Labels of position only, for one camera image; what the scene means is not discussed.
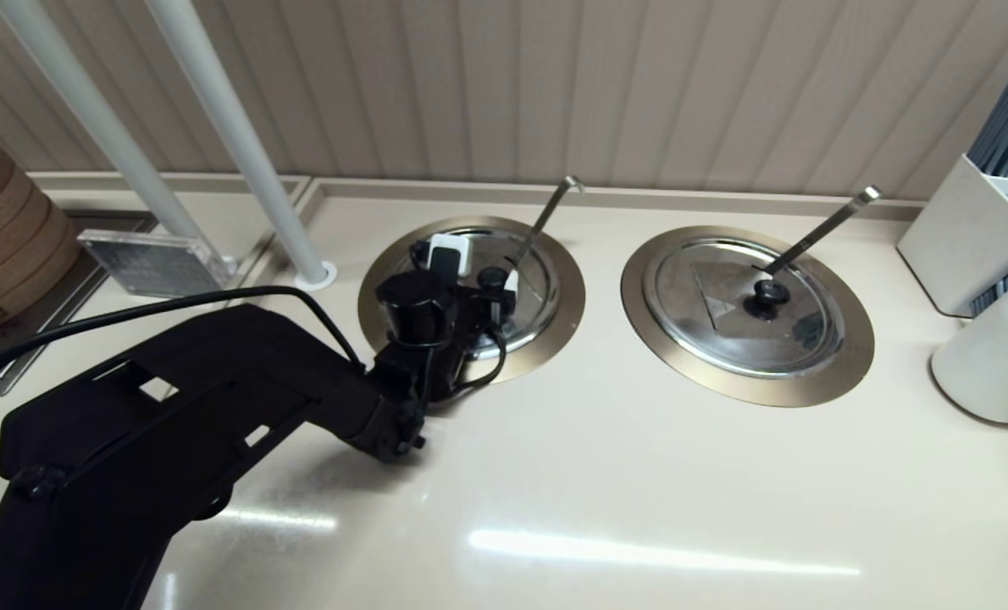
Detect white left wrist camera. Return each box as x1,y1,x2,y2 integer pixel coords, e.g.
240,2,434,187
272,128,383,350
426,234,472,277

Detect white cylindrical container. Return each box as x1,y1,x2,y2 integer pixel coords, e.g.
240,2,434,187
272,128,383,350
932,269,1008,425

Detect right steel ladle handle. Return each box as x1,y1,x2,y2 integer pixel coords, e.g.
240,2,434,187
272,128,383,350
756,186,883,279

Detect thin white support pole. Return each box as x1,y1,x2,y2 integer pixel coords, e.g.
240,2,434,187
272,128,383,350
0,0,238,274

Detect hinged steel pot lid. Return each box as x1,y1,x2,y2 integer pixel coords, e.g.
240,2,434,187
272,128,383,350
411,227,562,361
644,238,846,380

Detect bamboo steamer stack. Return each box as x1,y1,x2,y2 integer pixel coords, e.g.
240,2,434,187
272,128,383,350
0,108,81,342

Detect brass counter ring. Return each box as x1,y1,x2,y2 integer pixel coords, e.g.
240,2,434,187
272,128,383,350
622,225,877,408
357,215,588,386

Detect thick white support pole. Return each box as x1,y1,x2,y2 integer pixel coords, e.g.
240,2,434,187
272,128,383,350
144,0,338,291

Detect white utensil holder box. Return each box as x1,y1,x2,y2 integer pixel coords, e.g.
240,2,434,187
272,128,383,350
898,152,1008,319

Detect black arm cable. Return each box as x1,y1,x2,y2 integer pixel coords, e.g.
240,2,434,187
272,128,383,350
0,288,368,552

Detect clear acrylic sign block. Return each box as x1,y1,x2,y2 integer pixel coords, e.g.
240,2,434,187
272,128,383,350
76,229,235,299

